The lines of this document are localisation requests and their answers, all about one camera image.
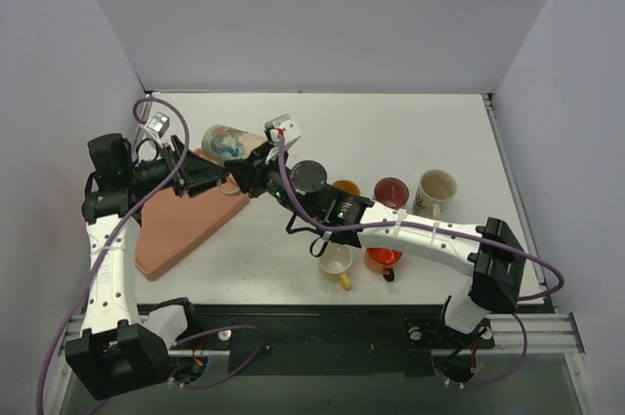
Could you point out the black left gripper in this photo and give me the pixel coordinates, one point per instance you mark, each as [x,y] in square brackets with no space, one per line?
[181,167]

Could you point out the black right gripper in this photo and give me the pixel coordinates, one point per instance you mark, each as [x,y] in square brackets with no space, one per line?
[248,174]

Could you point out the tall cream bird mug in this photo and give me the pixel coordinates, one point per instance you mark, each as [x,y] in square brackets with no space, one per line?
[222,143]

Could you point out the blue butterfly mug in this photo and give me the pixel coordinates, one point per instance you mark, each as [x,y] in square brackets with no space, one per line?
[347,186]

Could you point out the cream mug yellow handle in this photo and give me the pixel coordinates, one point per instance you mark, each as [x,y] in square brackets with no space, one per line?
[335,264]

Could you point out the dark red pink mug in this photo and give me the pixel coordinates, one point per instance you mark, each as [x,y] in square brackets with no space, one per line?
[391,192]

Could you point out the orange mug black handle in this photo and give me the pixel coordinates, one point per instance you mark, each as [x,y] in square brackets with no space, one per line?
[382,261]

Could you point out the cream floral mug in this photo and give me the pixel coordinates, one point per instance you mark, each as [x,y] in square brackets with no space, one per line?
[436,189]

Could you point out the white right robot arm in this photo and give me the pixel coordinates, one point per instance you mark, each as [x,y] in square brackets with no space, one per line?
[487,255]

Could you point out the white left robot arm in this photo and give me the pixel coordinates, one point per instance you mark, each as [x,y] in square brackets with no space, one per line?
[117,352]

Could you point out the salmon pink plastic tray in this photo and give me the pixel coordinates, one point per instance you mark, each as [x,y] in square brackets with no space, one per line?
[172,227]

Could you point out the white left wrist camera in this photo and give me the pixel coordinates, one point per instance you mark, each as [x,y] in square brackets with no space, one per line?
[156,127]

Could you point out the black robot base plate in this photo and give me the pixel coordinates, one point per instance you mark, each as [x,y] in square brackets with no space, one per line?
[331,340]

